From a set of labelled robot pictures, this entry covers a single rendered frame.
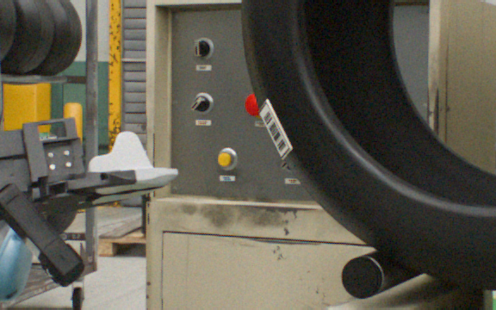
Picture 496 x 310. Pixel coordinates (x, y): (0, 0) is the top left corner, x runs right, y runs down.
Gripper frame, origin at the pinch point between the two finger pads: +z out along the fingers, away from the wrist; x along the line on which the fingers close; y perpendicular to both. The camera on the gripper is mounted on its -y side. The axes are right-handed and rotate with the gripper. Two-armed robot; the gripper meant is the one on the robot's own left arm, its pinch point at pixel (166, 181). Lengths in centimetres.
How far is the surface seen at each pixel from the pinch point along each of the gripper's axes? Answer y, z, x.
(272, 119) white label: 5.0, 12.5, -0.8
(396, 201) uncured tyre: -7.4, 21.4, -7.7
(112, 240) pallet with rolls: 128, 85, 651
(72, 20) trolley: 190, 52, 415
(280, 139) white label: 2.8, 13.1, -0.2
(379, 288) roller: -15.0, 20.1, -0.5
